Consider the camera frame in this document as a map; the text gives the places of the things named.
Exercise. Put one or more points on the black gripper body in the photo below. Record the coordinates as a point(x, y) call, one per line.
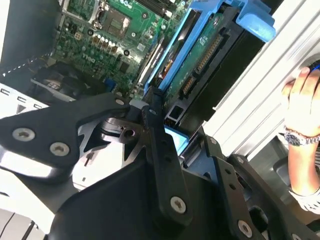
point(112, 212)

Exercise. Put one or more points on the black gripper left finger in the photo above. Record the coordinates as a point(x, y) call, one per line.
point(37, 130)

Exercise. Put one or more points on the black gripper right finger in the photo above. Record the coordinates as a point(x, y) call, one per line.
point(230, 180)

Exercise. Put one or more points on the hard disk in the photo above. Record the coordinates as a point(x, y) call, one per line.
point(212, 50)

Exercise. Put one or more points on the person's hand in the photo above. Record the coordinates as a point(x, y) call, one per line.
point(302, 105)

